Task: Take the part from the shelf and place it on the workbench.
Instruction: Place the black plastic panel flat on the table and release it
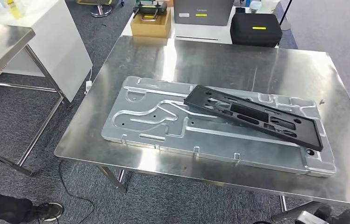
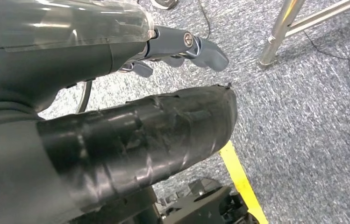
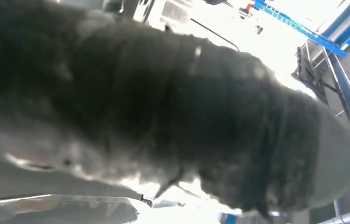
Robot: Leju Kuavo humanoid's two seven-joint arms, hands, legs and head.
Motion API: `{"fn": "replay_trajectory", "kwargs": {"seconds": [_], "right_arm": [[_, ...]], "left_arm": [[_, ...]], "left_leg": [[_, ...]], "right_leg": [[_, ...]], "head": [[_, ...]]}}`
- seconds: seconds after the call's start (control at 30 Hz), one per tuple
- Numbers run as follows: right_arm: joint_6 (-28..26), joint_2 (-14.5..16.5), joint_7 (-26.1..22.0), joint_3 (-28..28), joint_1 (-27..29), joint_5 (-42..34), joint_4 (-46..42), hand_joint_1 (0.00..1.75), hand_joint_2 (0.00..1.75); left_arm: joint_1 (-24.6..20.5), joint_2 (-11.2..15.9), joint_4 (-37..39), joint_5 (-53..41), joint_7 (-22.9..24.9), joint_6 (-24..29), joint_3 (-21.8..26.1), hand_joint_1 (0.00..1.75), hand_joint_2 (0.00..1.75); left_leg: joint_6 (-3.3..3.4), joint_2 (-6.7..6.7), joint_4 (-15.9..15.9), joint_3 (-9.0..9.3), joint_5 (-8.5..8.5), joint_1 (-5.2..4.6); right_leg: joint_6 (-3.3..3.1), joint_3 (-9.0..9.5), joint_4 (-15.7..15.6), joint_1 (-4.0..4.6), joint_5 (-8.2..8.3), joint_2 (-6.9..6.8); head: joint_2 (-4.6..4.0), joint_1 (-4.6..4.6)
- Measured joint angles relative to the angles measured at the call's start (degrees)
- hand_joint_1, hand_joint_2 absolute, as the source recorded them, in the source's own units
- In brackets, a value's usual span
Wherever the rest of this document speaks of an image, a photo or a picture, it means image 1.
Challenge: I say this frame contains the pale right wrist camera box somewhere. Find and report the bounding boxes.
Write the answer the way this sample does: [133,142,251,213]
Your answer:
[295,211,329,224]

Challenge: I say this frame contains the silver stamped metal panel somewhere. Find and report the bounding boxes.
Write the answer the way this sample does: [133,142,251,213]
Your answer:
[101,76,337,178]

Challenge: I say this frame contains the chrome round pedestal base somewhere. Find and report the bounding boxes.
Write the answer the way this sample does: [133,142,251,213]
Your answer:
[89,0,113,18]

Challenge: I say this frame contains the black controller cable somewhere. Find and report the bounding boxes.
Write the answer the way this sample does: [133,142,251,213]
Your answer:
[57,161,95,224]

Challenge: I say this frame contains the black plastic panel part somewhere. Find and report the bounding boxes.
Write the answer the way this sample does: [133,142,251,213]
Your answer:
[183,85,324,152]

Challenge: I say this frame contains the brown cardboard box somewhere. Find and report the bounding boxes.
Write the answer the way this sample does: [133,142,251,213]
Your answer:
[130,6,171,39]

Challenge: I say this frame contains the black device with handles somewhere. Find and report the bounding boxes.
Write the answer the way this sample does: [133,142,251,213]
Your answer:
[133,0,168,22]

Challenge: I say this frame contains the white cabinet panel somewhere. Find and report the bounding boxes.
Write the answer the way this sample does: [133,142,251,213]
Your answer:
[0,0,93,103]

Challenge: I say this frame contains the person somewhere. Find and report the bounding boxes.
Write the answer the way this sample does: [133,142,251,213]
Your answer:
[0,181,64,224]

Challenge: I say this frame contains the white power plug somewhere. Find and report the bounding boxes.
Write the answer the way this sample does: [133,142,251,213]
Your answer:
[85,68,93,94]

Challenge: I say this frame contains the clear bottle yellow label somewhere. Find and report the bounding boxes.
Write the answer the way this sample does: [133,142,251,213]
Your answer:
[4,0,24,19]

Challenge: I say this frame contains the stainless steel workbench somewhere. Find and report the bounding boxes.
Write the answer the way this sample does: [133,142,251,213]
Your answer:
[54,35,350,213]

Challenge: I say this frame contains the white table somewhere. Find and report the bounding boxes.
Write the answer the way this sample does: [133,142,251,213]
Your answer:
[121,6,287,45]

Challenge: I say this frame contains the flat black object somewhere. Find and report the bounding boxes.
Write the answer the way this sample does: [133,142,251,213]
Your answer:
[229,13,283,48]

